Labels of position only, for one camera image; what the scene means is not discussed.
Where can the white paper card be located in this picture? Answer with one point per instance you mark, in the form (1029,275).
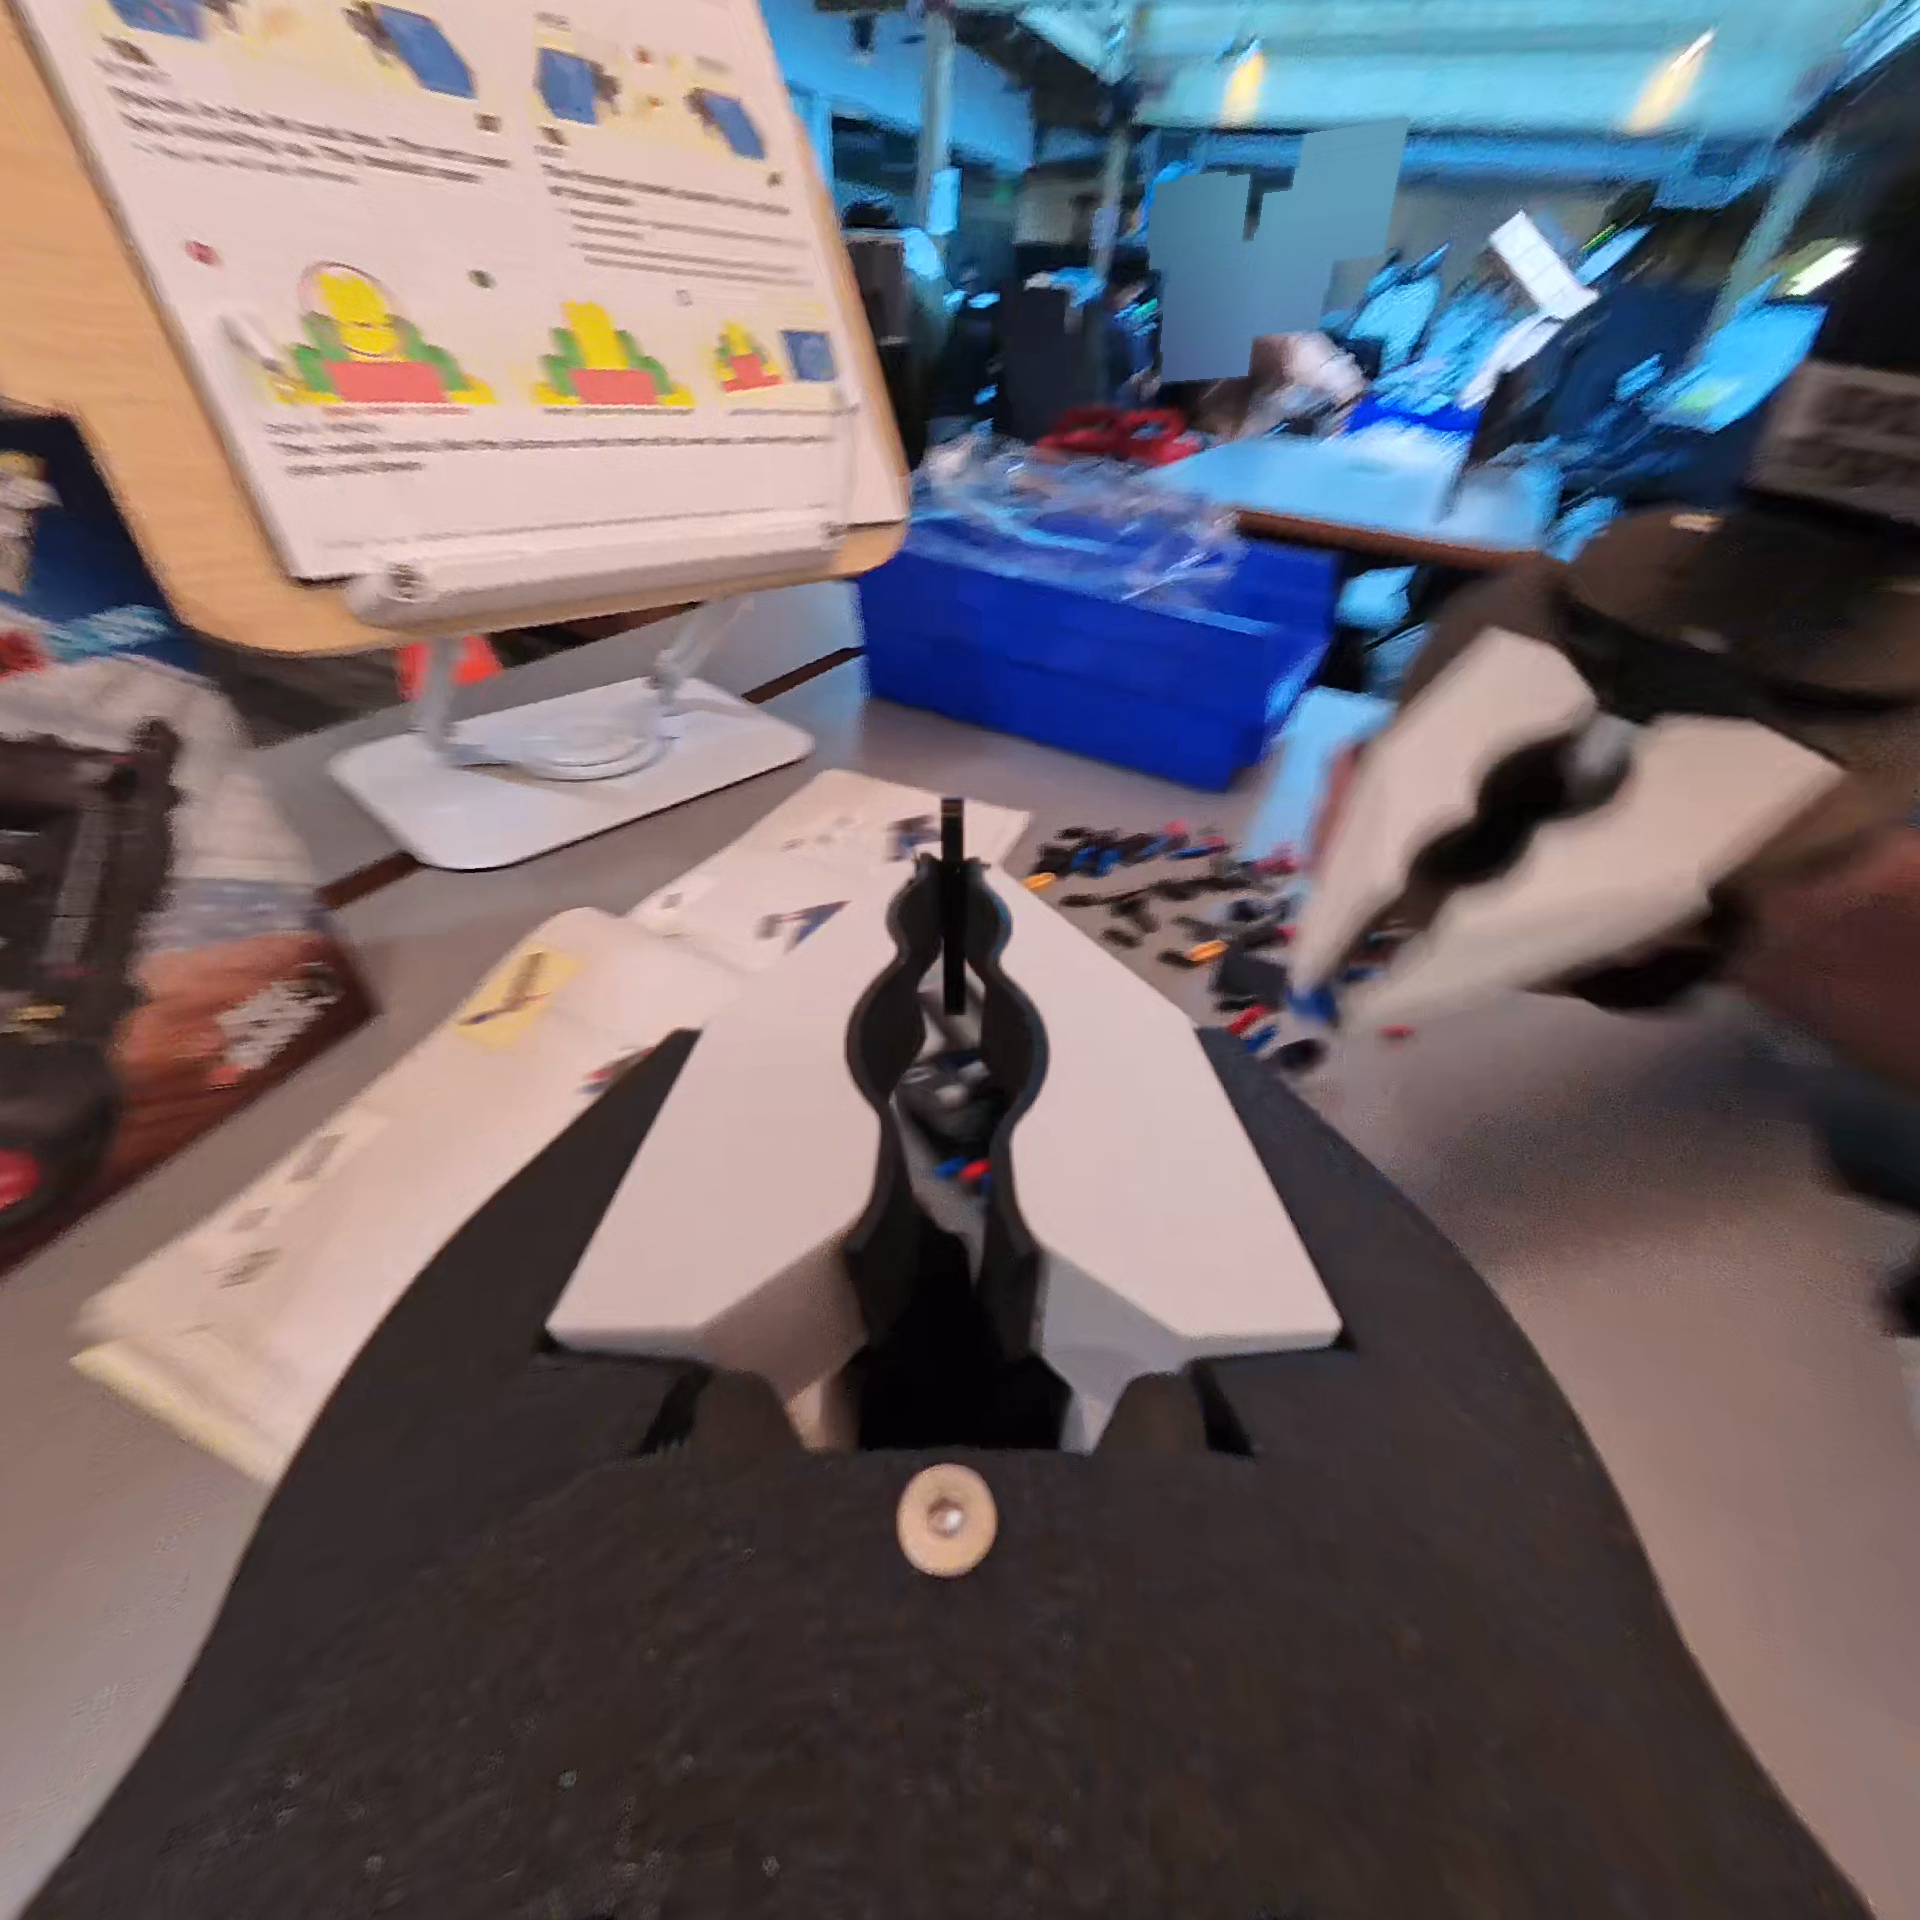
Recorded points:
(1538,269)

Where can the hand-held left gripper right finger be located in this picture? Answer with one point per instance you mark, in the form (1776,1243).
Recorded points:
(1155,1201)

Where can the wooden document stand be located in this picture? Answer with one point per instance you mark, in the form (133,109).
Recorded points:
(89,375)

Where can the printed instruction sheet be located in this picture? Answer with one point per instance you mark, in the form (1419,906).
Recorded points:
(493,224)

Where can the pile of small lego pieces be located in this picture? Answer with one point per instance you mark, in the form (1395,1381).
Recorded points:
(1171,902)

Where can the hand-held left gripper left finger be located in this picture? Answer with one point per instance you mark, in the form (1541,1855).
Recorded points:
(751,1170)

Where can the clear plastic bags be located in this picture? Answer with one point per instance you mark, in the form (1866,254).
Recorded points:
(1080,510)

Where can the black lego axle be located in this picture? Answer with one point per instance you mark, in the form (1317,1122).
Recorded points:
(954,902)

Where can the lego truck set box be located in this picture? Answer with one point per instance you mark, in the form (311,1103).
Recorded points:
(225,931)

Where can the blue plastic bin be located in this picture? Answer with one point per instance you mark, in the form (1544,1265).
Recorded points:
(1080,662)

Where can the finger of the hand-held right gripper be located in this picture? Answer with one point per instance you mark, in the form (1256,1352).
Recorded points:
(1441,750)
(1665,840)

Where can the red object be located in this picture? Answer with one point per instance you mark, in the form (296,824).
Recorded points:
(1119,432)

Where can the small orange object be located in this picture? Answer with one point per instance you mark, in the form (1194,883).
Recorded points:
(450,666)

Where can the background wooden-edged table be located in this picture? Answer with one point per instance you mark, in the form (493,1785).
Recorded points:
(1348,487)

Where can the open instruction booklet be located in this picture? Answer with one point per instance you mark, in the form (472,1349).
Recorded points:
(420,1141)

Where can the person's right hand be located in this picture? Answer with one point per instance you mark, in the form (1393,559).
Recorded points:
(1844,961)

